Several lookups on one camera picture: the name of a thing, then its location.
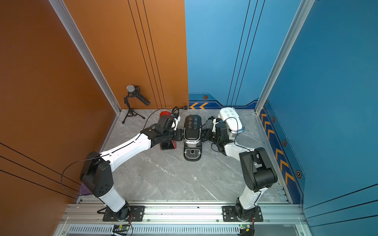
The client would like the white coffee machine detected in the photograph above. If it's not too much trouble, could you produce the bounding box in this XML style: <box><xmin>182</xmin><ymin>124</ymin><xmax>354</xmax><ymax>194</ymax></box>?
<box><xmin>218</xmin><ymin>107</ymin><xmax>245</xmax><ymax>141</ymax></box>

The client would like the circuit board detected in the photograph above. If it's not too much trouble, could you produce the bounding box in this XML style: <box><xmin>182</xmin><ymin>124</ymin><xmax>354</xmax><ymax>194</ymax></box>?
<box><xmin>238</xmin><ymin>225</ymin><xmax>255</xmax><ymax>236</ymax></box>
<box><xmin>112</xmin><ymin>224</ymin><xmax>132</xmax><ymax>236</ymax></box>

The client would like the grey microfibre cloth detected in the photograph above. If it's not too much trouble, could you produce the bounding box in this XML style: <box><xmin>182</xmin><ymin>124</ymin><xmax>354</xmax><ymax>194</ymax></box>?
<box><xmin>202</xmin><ymin>118</ymin><xmax>214</xmax><ymax>136</ymax></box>

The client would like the red machine black cable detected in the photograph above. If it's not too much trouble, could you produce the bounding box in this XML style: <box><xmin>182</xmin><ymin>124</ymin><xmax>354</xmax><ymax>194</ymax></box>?
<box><xmin>171</xmin><ymin>105</ymin><xmax>189</xmax><ymax>116</ymax></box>

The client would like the red capsule coffee machine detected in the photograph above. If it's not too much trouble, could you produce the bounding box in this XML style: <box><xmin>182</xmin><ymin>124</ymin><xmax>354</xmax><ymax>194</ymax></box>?
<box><xmin>160</xmin><ymin>111</ymin><xmax>177</xmax><ymax>150</ymax></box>

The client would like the left circuit board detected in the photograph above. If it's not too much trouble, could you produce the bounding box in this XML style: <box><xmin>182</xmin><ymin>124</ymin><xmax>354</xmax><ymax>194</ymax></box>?
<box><xmin>112</xmin><ymin>224</ymin><xmax>132</xmax><ymax>236</ymax></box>

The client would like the purple toy cube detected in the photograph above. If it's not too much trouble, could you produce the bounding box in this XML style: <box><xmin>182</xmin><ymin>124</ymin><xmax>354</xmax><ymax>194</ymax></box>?
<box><xmin>79</xmin><ymin>184</ymin><xmax>92</xmax><ymax>196</ymax></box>

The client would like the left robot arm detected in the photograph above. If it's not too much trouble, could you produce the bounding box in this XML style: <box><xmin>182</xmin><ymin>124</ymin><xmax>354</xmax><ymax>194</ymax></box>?
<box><xmin>80</xmin><ymin>115</ymin><xmax>184</xmax><ymax>221</ymax></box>

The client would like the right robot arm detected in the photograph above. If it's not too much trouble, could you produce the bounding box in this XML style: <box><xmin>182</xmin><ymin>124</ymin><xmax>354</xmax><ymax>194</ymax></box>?
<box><xmin>202</xmin><ymin>120</ymin><xmax>278</xmax><ymax>221</ymax></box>

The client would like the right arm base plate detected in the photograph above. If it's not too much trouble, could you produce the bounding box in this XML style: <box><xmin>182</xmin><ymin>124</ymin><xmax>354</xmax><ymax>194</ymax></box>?
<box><xmin>221</xmin><ymin>205</ymin><xmax>264</xmax><ymax>222</ymax></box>

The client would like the right circuit board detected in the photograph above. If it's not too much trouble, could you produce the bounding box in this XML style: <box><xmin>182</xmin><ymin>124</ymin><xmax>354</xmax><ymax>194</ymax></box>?
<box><xmin>238</xmin><ymin>225</ymin><xmax>255</xmax><ymax>236</ymax></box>

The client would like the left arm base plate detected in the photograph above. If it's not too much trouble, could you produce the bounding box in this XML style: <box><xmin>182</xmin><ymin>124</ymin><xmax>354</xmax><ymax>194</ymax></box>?
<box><xmin>98</xmin><ymin>205</ymin><xmax>145</xmax><ymax>223</ymax></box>

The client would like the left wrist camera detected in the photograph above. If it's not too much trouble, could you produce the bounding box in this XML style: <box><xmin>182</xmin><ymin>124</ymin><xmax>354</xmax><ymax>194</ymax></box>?
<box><xmin>171</xmin><ymin>115</ymin><xmax>181</xmax><ymax>131</ymax></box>

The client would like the microphone on black tripod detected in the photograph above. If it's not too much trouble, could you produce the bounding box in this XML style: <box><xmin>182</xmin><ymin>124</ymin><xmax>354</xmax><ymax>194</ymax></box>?
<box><xmin>121</xmin><ymin>85</ymin><xmax>151</xmax><ymax>124</ymax></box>

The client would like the black coffee machine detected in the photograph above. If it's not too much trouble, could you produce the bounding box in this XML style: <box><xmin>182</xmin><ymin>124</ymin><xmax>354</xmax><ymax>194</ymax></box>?
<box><xmin>183</xmin><ymin>115</ymin><xmax>202</xmax><ymax>162</ymax></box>

